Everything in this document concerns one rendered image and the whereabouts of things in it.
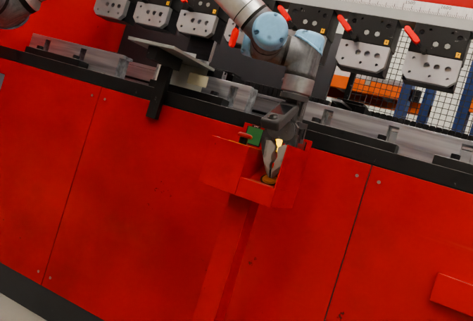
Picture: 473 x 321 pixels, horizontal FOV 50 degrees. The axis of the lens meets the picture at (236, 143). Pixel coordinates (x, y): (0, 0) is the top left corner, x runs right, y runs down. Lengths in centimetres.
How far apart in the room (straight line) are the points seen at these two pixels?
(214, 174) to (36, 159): 93
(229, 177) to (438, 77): 67
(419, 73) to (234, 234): 70
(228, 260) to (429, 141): 65
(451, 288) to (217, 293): 56
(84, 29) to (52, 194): 96
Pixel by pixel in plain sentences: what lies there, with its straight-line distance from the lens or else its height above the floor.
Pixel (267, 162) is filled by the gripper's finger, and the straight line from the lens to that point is 124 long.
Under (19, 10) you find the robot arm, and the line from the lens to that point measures 135.
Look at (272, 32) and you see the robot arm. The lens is 108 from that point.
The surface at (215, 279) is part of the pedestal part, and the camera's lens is 130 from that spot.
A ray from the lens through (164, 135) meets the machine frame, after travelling 166.
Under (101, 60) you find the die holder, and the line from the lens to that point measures 205.
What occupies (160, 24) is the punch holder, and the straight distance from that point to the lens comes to 191.
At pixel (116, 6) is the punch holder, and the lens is 206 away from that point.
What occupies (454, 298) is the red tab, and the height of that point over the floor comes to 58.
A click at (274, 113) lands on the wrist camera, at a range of 118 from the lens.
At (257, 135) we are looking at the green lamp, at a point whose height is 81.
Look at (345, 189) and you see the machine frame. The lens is 141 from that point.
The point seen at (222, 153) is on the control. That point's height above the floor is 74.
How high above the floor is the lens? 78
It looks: level
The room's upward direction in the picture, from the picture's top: 17 degrees clockwise
